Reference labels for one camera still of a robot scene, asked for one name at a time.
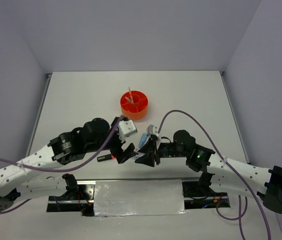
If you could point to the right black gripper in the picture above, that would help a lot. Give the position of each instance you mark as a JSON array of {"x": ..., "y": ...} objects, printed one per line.
[{"x": 149, "y": 149}]

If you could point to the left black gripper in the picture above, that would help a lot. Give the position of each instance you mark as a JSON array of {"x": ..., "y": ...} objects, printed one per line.
[{"x": 116, "y": 151}]

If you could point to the blue translucent eraser case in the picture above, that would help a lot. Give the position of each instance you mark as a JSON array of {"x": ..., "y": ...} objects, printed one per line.
[{"x": 143, "y": 140}]

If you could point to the orange black highlighter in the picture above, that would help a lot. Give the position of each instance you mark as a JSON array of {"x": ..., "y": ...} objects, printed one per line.
[{"x": 106, "y": 157}]

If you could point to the orange thin highlighter pen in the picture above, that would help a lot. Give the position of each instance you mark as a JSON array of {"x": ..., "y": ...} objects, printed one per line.
[{"x": 130, "y": 93}]

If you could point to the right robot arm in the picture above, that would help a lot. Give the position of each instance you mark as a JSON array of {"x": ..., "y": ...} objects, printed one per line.
[{"x": 219, "y": 175}]

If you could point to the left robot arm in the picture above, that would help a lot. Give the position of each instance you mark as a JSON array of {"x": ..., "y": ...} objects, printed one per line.
[{"x": 47, "y": 172}]

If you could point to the orange round compartment organizer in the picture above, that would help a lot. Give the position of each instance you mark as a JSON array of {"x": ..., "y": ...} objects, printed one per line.
[{"x": 134, "y": 111}]

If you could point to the silver foil tape panel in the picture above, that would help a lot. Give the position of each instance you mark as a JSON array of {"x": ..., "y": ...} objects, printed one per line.
[{"x": 138, "y": 198}]

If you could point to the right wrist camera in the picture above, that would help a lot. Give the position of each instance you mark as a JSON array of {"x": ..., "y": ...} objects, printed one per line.
[{"x": 153, "y": 131}]

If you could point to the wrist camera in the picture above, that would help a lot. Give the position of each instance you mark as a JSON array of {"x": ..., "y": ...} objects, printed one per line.
[
  {"x": 126, "y": 128},
  {"x": 153, "y": 131}
]

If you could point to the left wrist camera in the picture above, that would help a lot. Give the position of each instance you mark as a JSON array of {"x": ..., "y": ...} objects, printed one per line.
[{"x": 126, "y": 128}]

